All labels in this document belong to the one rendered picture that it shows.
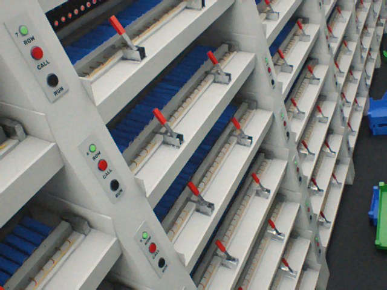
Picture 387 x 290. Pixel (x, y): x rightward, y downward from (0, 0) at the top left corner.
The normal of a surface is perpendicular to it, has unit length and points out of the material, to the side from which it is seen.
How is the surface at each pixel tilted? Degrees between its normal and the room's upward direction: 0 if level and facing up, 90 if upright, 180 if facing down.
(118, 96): 109
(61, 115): 90
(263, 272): 19
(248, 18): 90
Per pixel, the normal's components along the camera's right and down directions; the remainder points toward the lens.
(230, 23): -0.44, 0.60
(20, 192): 0.90, 0.24
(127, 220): 0.83, -0.02
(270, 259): -0.07, -0.76
